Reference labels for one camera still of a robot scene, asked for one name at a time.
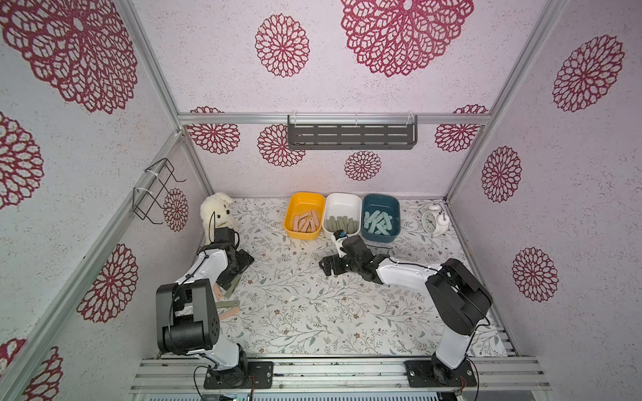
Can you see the yellow storage box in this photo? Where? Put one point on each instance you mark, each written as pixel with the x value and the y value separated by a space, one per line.
pixel 301 203

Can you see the white alarm clock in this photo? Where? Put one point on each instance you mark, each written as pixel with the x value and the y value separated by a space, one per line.
pixel 434 220

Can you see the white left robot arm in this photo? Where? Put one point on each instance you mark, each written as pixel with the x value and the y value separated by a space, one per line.
pixel 187 320

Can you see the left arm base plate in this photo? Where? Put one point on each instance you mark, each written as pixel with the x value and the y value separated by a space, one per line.
pixel 247 375

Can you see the dark teal storage box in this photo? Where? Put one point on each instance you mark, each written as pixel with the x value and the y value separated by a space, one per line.
pixel 383 203

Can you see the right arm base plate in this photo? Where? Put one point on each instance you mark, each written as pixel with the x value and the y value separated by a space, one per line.
pixel 428 374

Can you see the black wire wall rack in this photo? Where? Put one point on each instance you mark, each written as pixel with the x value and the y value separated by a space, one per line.
pixel 145 197

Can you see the white storage box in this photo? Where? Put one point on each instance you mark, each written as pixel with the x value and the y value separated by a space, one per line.
pixel 342 204

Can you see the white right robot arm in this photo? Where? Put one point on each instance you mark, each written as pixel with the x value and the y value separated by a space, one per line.
pixel 460 299

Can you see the grey wall shelf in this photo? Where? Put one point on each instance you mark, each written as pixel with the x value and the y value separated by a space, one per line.
pixel 354 136

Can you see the white plush dog toy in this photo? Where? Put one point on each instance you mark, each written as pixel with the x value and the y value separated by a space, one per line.
pixel 216 212

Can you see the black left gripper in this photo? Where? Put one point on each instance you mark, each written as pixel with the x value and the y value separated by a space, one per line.
pixel 244 260

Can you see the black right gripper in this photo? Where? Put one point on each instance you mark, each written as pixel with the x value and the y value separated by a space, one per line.
pixel 342 262

